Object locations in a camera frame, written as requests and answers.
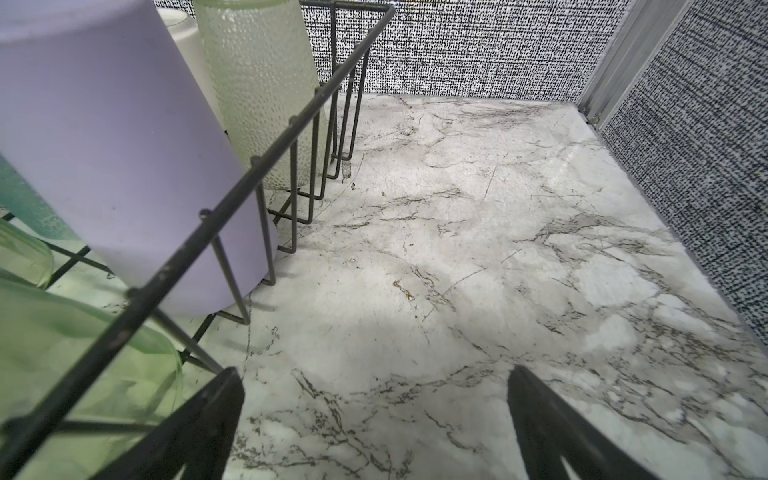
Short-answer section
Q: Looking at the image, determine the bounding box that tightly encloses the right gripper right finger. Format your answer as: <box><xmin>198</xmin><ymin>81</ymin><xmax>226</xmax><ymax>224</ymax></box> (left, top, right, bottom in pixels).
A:
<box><xmin>507</xmin><ymin>365</ymin><xmax>656</xmax><ymax>479</ymax></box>

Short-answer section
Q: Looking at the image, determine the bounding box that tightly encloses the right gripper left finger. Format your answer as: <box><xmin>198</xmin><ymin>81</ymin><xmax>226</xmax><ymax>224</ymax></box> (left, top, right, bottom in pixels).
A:
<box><xmin>94</xmin><ymin>367</ymin><xmax>245</xmax><ymax>479</ymax></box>

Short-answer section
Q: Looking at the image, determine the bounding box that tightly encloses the black wire dish rack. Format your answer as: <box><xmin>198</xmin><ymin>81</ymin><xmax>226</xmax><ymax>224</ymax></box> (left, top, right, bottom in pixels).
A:
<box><xmin>1</xmin><ymin>1</ymin><xmax>395</xmax><ymax>479</ymax></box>

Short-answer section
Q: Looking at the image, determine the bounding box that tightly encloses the green transparent cup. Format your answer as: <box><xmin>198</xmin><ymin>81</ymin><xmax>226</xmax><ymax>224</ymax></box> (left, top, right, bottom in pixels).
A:
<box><xmin>1</xmin><ymin>280</ymin><xmax>183</xmax><ymax>479</ymax></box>

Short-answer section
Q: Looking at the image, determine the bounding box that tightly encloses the light green glass cup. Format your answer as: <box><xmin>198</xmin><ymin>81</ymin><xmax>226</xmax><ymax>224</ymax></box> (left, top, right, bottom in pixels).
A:
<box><xmin>1</xmin><ymin>220</ymin><xmax>55</xmax><ymax>289</ymax></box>

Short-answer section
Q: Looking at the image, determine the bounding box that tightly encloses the teal transparent cup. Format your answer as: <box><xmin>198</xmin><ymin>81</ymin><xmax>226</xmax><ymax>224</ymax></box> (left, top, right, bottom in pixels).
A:
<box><xmin>1</xmin><ymin>157</ymin><xmax>79</xmax><ymax>240</ymax></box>

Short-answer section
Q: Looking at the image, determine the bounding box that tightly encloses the purple plastic cup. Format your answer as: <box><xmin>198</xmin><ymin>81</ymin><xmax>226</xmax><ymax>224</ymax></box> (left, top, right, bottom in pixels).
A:
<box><xmin>1</xmin><ymin>1</ymin><xmax>244</xmax><ymax>288</ymax></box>

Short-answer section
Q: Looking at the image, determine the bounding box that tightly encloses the pale frosted tall cup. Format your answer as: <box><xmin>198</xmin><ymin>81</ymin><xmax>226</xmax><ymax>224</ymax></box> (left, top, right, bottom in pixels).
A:
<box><xmin>194</xmin><ymin>0</ymin><xmax>319</xmax><ymax>169</ymax></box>

